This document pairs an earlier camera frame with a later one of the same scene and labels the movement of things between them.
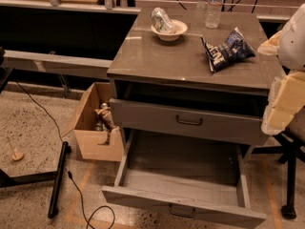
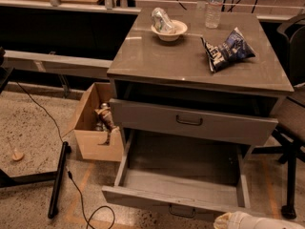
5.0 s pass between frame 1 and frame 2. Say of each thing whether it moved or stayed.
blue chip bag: stayed
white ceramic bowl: stayed
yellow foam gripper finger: moved
